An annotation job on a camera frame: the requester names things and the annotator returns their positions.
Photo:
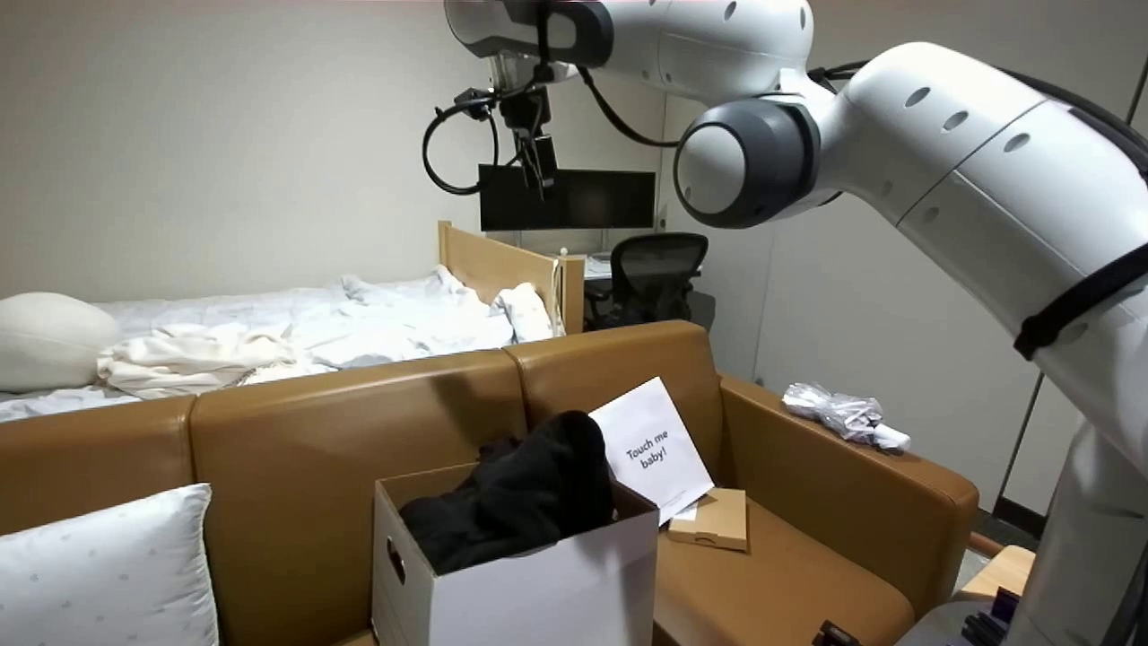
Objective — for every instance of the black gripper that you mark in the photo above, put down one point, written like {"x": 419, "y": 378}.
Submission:
{"x": 526, "y": 110}

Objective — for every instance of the black cloth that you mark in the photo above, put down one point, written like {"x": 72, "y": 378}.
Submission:
{"x": 526, "y": 491}

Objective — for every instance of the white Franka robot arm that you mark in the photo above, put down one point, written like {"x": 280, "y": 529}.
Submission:
{"x": 954, "y": 157}

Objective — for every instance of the brown leather sofa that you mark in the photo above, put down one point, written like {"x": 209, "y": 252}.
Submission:
{"x": 298, "y": 443}

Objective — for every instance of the small flat cardboard box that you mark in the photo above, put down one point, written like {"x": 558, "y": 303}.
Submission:
{"x": 712, "y": 520}

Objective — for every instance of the white cardboard box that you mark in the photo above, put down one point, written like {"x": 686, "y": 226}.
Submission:
{"x": 541, "y": 595}

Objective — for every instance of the black computer monitor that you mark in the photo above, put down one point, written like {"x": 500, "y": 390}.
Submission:
{"x": 597, "y": 199}

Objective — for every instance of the black office chair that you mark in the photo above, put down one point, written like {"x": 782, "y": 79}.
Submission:
{"x": 652, "y": 273}

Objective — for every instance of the white rumpled bedding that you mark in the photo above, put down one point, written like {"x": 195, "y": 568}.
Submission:
{"x": 298, "y": 328}

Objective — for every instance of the white paper sign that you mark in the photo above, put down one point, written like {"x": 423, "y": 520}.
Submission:
{"x": 658, "y": 452}

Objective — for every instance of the white crumpled plastic bag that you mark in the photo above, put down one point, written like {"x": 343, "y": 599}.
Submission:
{"x": 845, "y": 418}

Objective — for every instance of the round white pillow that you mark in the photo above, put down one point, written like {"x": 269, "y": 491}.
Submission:
{"x": 49, "y": 342}

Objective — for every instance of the small black object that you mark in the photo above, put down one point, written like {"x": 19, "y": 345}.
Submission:
{"x": 832, "y": 636}

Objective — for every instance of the white dotted square pillow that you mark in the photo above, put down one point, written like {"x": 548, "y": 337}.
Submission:
{"x": 100, "y": 574}

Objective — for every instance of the light wooden block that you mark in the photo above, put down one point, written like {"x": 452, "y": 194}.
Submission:
{"x": 999, "y": 571}

